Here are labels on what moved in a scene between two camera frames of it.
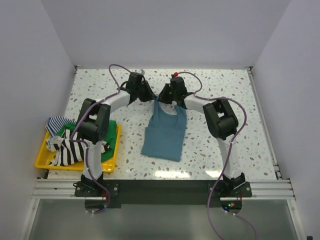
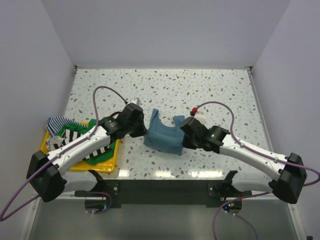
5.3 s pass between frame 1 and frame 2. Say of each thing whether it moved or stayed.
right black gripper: moved
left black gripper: moved
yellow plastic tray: stayed
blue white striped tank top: stayed
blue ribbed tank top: moved
